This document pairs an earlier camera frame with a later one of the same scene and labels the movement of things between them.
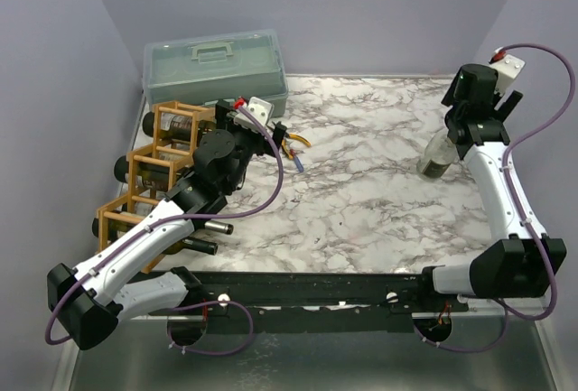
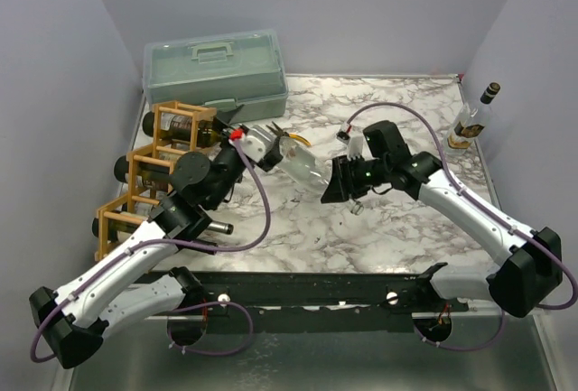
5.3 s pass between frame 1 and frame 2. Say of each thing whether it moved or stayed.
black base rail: stayed
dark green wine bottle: stayed
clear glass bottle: moved
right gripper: moved
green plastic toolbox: stayed
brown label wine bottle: stayed
